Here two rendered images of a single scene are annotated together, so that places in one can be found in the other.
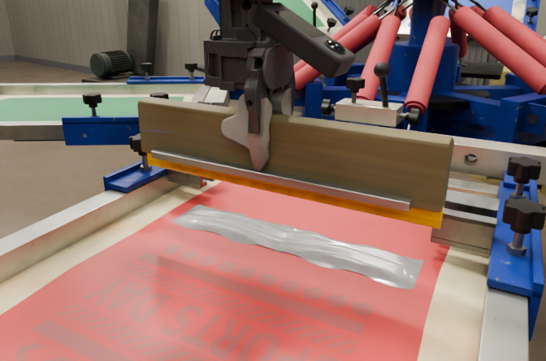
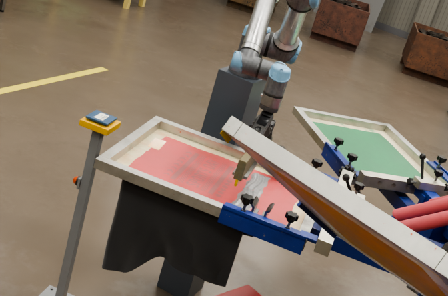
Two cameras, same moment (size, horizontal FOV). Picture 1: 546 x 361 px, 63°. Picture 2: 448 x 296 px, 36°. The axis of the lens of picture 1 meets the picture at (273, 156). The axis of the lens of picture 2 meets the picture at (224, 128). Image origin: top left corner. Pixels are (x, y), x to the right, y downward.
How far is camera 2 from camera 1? 2.40 m
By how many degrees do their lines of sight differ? 68
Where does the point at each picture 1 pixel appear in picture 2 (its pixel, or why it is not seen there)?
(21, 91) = (391, 135)
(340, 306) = (219, 193)
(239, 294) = (218, 179)
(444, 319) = not seen: hidden behind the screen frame
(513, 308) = (216, 204)
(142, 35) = not seen: outside the picture
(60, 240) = (230, 151)
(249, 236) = (250, 183)
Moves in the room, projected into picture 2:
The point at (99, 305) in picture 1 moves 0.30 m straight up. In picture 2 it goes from (207, 160) to (227, 91)
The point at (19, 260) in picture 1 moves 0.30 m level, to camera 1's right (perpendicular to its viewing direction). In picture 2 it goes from (217, 146) to (231, 180)
